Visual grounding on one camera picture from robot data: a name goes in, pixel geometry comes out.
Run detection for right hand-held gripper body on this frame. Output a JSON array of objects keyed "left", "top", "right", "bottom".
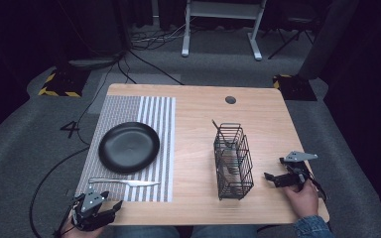
[{"left": 276, "top": 151, "right": 319, "bottom": 192}]

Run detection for person's left hand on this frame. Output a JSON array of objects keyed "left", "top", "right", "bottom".
[{"left": 61, "top": 216, "right": 105, "bottom": 238}]

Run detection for black wire cutlery basket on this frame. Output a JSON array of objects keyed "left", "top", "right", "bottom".
[{"left": 212, "top": 122, "right": 255, "bottom": 201}]

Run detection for metal utensil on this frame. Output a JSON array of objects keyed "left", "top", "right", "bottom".
[{"left": 211, "top": 119, "right": 235, "bottom": 149}]

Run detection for hand-held gripper cable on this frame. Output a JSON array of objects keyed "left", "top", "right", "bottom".
[
  {"left": 307, "top": 172, "right": 328, "bottom": 203},
  {"left": 29, "top": 145, "right": 91, "bottom": 238}
]

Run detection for white desk frame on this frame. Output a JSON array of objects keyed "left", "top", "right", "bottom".
[{"left": 181, "top": 0, "right": 268, "bottom": 62}]

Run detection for right hand-held gripper cable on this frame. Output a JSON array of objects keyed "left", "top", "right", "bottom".
[{"left": 307, "top": 172, "right": 328, "bottom": 203}]

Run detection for black tripod stand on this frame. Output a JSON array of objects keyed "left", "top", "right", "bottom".
[{"left": 267, "top": 14, "right": 316, "bottom": 61}]

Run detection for grey pillar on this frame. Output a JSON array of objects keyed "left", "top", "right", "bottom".
[{"left": 297, "top": 0, "right": 360, "bottom": 81}]

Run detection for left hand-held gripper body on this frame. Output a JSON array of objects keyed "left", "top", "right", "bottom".
[{"left": 70, "top": 186, "right": 117, "bottom": 232}]

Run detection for silver knife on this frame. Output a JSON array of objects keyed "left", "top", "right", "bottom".
[{"left": 87, "top": 177, "right": 162, "bottom": 188}]

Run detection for left hand-held gripper cable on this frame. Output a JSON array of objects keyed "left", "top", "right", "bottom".
[{"left": 29, "top": 145, "right": 91, "bottom": 238}]

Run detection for yellow black striped stand base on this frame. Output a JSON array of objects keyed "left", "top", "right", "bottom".
[
  {"left": 272, "top": 73, "right": 318, "bottom": 102},
  {"left": 37, "top": 66, "right": 92, "bottom": 99}
]

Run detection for grey striped placemat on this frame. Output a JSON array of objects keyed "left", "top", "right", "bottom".
[{"left": 74, "top": 94, "right": 177, "bottom": 203}]

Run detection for black plate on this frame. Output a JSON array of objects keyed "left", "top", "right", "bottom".
[{"left": 97, "top": 121, "right": 162, "bottom": 176}]

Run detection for bundle of floor cables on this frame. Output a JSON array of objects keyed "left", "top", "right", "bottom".
[{"left": 113, "top": 19, "right": 192, "bottom": 86}]

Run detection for person's right hand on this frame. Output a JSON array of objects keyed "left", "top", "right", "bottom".
[{"left": 282, "top": 178, "right": 320, "bottom": 220}]

